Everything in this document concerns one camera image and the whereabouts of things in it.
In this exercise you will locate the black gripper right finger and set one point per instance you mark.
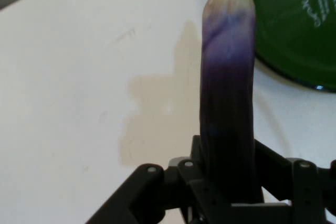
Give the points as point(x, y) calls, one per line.
point(296, 184)

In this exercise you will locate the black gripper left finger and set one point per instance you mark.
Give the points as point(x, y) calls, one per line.
point(147, 190)

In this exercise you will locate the purple toy eggplant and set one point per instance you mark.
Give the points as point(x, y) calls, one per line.
point(228, 98)

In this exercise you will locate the dark green round plate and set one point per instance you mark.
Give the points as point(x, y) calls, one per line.
point(296, 30)

